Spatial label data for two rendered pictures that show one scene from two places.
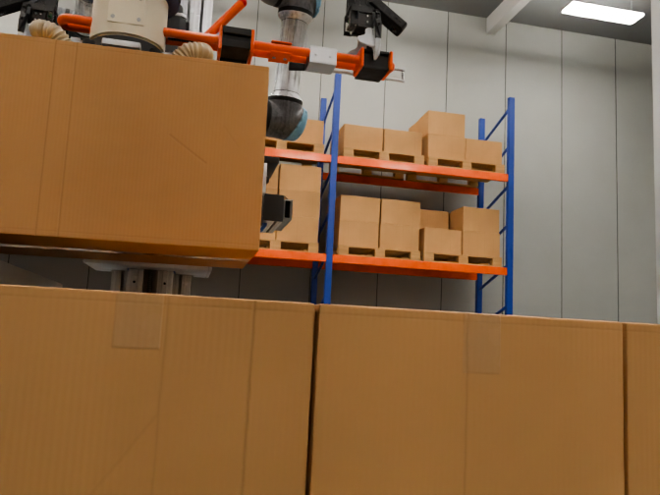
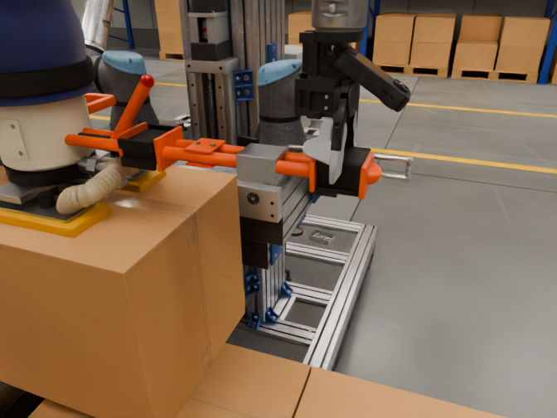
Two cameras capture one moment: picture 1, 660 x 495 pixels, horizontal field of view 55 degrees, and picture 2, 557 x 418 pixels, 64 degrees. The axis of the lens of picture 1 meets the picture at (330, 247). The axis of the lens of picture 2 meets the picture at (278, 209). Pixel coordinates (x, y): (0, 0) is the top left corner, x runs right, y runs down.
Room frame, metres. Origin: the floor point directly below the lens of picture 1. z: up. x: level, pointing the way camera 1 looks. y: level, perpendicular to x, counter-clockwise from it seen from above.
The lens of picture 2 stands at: (0.97, -0.35, 1.47)
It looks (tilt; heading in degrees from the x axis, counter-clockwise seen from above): 28 degrees down; 33
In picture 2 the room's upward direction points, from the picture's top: straight up
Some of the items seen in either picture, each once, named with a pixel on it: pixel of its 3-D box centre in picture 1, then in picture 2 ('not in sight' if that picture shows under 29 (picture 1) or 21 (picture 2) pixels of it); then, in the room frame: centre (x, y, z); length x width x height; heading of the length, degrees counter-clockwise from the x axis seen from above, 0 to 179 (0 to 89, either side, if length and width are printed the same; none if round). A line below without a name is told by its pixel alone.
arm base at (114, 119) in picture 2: not in sight; (133, 113); (1.88, 0.78, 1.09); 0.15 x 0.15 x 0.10
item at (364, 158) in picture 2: (372, 64); (341, 171); (1.56, -0.09, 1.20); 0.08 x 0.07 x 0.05; 103
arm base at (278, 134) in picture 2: not in sight; (279, 128); (1.98, 0.30, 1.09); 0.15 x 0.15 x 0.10
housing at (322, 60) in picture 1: (320, 60); (263, 162); (1.54, 0.05, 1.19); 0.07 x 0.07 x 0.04; 13
